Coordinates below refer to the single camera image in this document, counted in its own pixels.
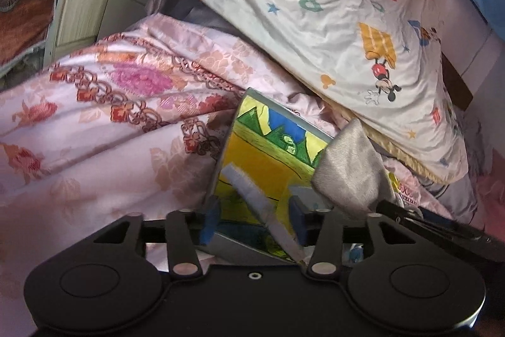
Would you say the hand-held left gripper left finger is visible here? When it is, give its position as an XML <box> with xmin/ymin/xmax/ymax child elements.
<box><xmin>94</xmin><ymin>196</ymin><xmax>222</xmax><ymax>278</ymax></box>

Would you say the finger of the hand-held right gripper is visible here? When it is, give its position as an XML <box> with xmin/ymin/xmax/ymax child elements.
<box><xmin>376</xmin><ymin>200</ymin><xmax>486</xmax><ymax>243</ymax></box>

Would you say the cartoon print white quilt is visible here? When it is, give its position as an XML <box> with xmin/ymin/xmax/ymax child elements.
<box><xmin>166</xmin><ymin>0</ymin><xmax>470</xmax><ymax>185</ymax></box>

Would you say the colourful fabric storage box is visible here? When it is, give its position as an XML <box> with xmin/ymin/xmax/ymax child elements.
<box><xmin>203</xmin><ymin>87</ymin><xmax>399</xmax><ymax>267</ymax></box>

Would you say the grey fabric cloth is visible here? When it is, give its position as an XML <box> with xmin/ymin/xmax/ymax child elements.
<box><xmin>311</xmin><ymin>119</ymin><xmax>397</xmax><ymax>221</ymax></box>

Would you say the grey blanket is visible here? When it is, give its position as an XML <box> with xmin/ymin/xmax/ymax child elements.
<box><xmin>146</xmin><ymin>0</ymin><xmax>237</xmax><ymax>30</ymax></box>

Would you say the pink cloth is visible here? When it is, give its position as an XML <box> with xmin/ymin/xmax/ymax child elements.
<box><xmin>471</xmin><ymin>163</ymin><xmax>505</xmax><ymax>239</ymax></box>

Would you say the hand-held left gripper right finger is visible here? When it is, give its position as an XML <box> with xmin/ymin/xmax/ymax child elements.
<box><xmin>289</xmin><ymin>198</ymin><xmax>415</xmax><ymax>280</ymax></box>

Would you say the brown wooden headboard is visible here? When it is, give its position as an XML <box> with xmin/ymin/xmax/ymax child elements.
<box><xmin>440</xmin><ymin>53</ymin><xmax>474</xmax><ymax>111</ymax></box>

